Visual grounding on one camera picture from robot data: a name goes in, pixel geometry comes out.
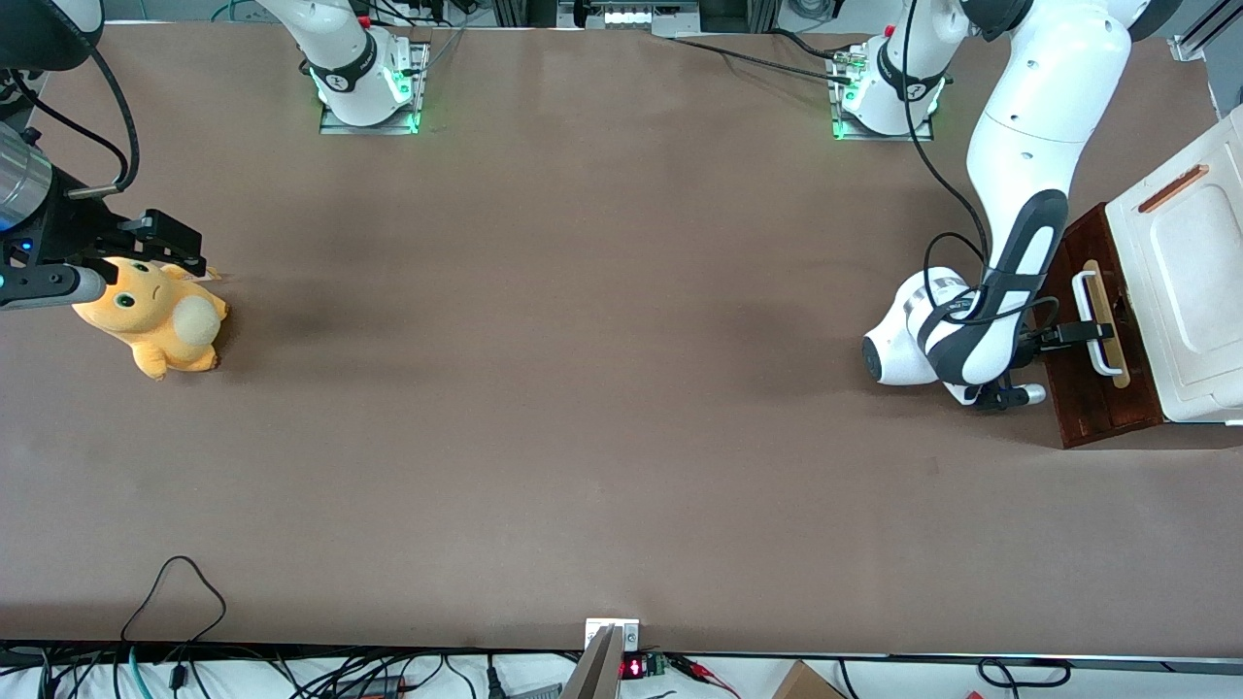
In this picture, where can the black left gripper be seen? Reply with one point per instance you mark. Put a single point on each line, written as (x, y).
(1053, 336)

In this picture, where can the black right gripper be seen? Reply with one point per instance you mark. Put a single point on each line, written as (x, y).
(80, 231)

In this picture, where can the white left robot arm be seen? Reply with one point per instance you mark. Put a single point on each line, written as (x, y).
(1039, 97)

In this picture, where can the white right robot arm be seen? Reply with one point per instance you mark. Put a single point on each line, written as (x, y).
(354, 58)

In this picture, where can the dark wooden drawer cabinet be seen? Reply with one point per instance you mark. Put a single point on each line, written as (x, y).
(1117, 434)

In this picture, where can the orange plush toy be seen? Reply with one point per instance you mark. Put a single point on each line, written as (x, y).
(146, 311)

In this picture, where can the white plastic box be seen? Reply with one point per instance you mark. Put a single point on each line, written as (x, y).
(1194, 272)

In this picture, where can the aluminium extrusion profile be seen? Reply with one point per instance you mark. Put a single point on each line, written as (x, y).
(1204, 37)

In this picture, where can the brown cardboard box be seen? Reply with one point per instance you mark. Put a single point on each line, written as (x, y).
(806, 684)

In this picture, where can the black power adapter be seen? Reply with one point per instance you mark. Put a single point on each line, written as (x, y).
(369, 686)

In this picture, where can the white power strip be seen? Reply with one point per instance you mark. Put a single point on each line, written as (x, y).
(631, 17)

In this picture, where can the red black clip leads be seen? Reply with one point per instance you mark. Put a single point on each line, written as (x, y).
(704, 675)

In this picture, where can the red LED display module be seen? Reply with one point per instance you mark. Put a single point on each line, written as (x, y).
(636, 667)

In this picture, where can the grey metal bar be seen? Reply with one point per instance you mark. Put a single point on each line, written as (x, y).
(594, 670)

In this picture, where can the cylindrical black wrist camera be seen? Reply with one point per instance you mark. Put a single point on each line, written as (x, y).
(1015, 395)
(58, 288)

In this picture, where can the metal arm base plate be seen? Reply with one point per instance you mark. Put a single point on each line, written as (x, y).
(340, 126)
(874, 137)

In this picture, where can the white metal bracket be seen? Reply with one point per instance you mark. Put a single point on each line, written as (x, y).
(629, 636)

